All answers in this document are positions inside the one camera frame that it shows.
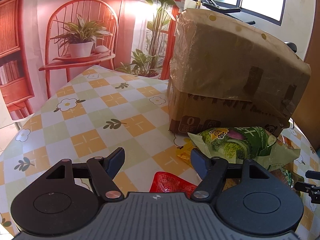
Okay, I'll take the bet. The green vegetable chips bag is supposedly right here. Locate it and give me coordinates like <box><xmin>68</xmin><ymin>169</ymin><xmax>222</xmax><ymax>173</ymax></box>
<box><xmin>188</xmin><ymin>126</ymin><xmax>300</xmax><ymax>171</ymax></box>

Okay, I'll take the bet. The small yellow candy packet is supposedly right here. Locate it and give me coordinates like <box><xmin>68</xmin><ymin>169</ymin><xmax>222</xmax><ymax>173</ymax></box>
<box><xmin>176</xmin><ymin>141</ymin><xmax>194</xmax><ymax>167</ymax></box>

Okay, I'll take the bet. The small red sachet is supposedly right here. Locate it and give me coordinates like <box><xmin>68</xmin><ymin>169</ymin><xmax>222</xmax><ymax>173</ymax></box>
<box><xmin>149</xmin><ymin>172</ymin><xmax>197</xmax><ymax>196</ymax></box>

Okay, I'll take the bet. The checkered floral tablecloth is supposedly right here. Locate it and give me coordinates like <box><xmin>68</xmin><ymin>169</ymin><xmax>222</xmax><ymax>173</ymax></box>
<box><xmin>0</xmin><ymin>64</ymin><xmax>320</xmax><ymax>238</ymax></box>

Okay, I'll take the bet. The wooden headboard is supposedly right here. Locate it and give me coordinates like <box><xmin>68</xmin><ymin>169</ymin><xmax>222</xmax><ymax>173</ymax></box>
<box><xmin>291</xmin><ymin>42</ymin><xmax>320</xmax><ymax>153</ymax></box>

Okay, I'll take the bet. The brown cardboard box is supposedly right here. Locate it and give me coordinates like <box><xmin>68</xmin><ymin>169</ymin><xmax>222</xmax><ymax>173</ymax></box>
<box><xmin>168</xmin><ymin>8</ymin><xmax>311</xmax><ymax>135</ymax></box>

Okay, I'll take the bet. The printed room backdrop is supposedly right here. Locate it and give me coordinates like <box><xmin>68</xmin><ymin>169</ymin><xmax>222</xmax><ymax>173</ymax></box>
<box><xmin>1</xmin><ymin>0</ymin><xmax>185</xmax><ymax>120</ymax></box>

